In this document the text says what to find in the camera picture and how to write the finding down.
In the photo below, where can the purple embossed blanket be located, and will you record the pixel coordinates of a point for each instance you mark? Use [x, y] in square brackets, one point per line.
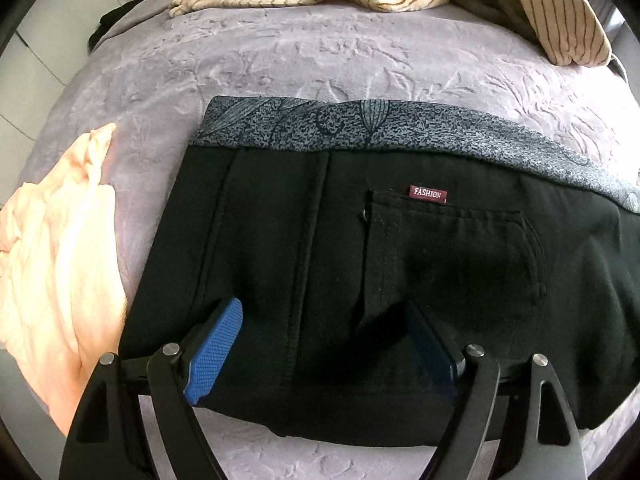
[250, 60]

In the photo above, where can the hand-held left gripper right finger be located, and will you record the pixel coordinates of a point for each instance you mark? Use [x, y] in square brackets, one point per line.
[431, 347]

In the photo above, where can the black pants with patterned waistband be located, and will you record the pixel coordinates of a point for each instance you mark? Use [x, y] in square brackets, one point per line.
[350, 235]

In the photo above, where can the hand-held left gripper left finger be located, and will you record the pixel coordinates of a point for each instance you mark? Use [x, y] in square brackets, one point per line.
[215, 350]

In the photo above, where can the peach cloth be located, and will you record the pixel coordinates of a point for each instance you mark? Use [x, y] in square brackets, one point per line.
[50, 260]

